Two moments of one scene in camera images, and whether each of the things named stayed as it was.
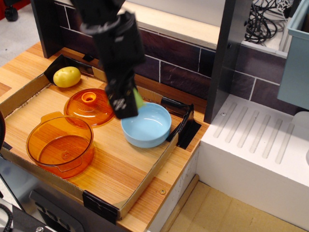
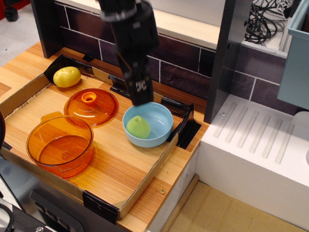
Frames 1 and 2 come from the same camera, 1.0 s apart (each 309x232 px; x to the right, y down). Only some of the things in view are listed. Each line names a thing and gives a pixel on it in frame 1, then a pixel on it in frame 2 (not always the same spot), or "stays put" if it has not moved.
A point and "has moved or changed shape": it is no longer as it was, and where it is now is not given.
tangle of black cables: x=265 y=18 stays put
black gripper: x=120 y=45 to x=135 y=31
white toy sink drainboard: x=260 y=154 stays put
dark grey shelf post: x=234 y=18 stays put
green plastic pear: x=139 y=102 has moved or changed shape
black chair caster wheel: x=11 y=13 stays put
